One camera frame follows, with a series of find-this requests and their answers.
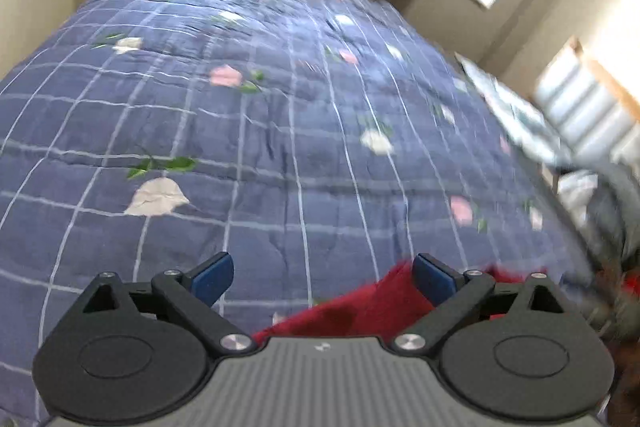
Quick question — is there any grey padded wooden headboard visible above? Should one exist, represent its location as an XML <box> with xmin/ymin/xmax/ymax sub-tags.
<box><xmin>531</xmin><ymin>36</ymin><xmax>640</xmax><ymax>170</ymax></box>

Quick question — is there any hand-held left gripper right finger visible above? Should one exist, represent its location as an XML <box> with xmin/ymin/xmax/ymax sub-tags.
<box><xmin>391</xmin><ymin>253</ymin><xmax>568</xmax><ymax>355</ymax></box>

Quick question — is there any blue checked floral quilt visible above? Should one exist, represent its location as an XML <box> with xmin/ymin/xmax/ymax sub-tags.
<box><xmin>0</xmin><ymin>0</ymin><xmax>601</xmax><ymax>423</ymax></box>

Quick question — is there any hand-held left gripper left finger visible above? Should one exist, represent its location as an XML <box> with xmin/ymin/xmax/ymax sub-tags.
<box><xmin>80</xmin><ymin>251</ymin><xmax>255</xmax><ymax>355</ymax></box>

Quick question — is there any grey padded jacket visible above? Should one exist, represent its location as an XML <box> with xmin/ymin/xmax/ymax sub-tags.
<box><xmin>555</xmin><ymin>157</ymin><xmax>640</xmax><ymax>340</ymax></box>

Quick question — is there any red long-sleeve shirt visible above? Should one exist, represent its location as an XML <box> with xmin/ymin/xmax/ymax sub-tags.
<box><xmin>252</xmin><ymin>259</ymin><xmax>568</xmax><ymax>342</ymax></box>

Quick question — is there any light blue pillow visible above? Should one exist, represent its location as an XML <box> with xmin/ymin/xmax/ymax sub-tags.
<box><xmin>454</xmin><ymin>56</ymin><xmax>568</xmax><ymax>168</ymax></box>

